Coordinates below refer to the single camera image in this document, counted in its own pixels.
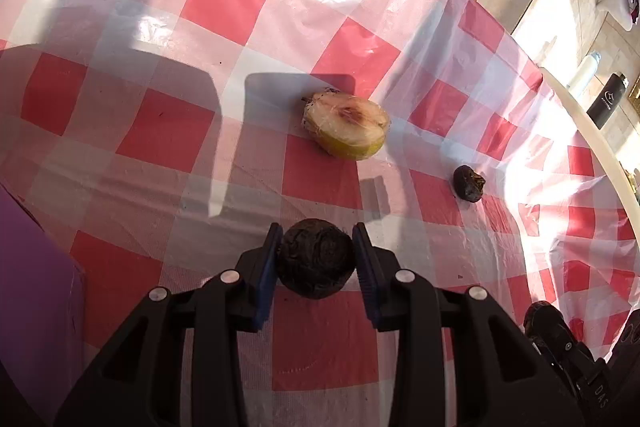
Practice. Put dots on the white curved bar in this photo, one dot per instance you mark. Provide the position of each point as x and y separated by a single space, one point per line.
595 137

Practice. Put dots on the white bottle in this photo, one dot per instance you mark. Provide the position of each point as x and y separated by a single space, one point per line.
584 72

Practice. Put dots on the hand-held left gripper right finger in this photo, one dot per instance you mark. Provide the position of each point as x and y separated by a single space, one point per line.
367 279

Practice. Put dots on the red white checkered tablecloth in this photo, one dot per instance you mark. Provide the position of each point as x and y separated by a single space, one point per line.
150 132

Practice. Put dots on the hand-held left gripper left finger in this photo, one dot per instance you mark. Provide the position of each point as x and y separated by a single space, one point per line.
267 279

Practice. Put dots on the black bottle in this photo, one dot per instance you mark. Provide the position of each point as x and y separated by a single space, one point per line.
606 101

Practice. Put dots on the wrapped yellow pear half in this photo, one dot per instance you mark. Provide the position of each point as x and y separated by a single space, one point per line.
348 125

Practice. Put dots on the purple box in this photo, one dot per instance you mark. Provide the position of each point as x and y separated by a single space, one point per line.
35 317

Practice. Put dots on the small dark wrinkled fruit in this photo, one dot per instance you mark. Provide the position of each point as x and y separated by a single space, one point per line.
469 183

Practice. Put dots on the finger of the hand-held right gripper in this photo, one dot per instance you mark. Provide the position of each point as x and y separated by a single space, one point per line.
547 324

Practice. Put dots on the dark wrinkled round fruit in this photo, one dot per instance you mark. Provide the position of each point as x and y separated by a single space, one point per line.
314 259

